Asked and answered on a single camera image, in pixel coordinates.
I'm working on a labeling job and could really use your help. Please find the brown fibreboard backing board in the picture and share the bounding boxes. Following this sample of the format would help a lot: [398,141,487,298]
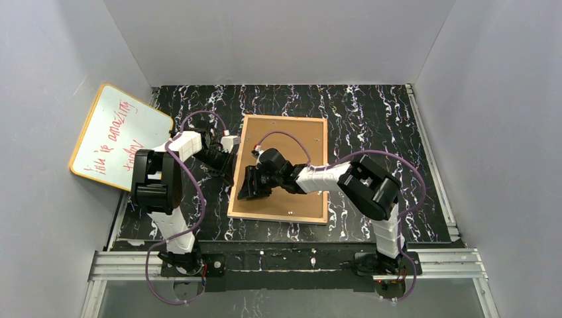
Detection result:
[227,115,328,225]

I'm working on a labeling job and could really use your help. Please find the wooden picture frame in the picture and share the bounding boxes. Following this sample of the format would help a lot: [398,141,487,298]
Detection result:
[227,114,329,225]

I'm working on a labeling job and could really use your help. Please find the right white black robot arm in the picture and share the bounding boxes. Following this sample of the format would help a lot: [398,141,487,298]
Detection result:
[237,148,408,278]

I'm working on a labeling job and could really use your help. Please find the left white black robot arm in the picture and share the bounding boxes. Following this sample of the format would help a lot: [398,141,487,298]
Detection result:
[131,128,241,275]

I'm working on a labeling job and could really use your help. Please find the yellow rimmed whiteboard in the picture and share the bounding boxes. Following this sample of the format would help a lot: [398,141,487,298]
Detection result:
[69,84,174,191]

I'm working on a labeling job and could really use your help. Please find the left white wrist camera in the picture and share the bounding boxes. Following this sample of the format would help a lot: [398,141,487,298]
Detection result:
[220,135,241,153]

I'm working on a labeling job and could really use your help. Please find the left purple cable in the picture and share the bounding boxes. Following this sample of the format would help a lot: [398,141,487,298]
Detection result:
[144,110,229,306]

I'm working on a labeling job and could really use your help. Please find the purple cable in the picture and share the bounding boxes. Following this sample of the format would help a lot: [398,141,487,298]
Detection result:
[144,110,229,306]
[252,131,427,303]

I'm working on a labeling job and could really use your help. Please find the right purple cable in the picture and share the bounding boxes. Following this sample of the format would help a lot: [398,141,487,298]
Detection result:
[252,131,427,303]

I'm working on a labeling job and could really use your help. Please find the aluminium rail base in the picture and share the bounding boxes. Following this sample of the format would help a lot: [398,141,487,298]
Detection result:
[82,246,498,317]

